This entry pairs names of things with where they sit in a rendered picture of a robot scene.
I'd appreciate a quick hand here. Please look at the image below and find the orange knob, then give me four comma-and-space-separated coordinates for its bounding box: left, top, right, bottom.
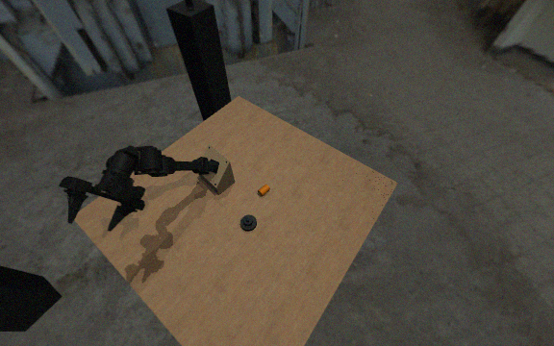
258, 185, 270, 196

